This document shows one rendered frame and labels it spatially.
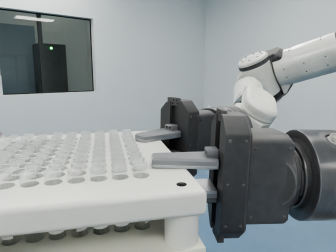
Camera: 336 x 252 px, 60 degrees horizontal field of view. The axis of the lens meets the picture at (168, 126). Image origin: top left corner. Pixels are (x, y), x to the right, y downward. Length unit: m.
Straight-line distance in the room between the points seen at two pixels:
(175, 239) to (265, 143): 0.11
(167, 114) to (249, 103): 0.17
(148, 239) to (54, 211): 0.08
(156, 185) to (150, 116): 5.30
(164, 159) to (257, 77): 0.53
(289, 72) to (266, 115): 0.27
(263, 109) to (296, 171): 0.26
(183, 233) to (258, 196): 0.08
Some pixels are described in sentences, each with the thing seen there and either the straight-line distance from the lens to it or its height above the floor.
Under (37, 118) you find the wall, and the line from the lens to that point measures 4.62.
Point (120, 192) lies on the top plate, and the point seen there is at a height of 1.07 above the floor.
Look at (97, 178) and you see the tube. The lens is 0.24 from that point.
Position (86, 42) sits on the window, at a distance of 4.99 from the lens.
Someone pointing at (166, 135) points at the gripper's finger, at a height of 1.07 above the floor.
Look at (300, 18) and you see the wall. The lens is 5.29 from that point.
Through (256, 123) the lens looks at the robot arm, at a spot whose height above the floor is 1.07.
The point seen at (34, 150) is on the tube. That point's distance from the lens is 0.33.
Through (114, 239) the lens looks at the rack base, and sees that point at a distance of 0.25.
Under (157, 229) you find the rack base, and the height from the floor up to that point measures 1.02.
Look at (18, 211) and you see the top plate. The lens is 0.22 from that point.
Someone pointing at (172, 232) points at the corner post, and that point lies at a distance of 0.23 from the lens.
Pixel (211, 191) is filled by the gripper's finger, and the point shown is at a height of 1.04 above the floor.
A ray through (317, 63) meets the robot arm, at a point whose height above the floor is 1.17.
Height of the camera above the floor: 1.15
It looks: 10 degrees down
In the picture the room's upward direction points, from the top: straight up
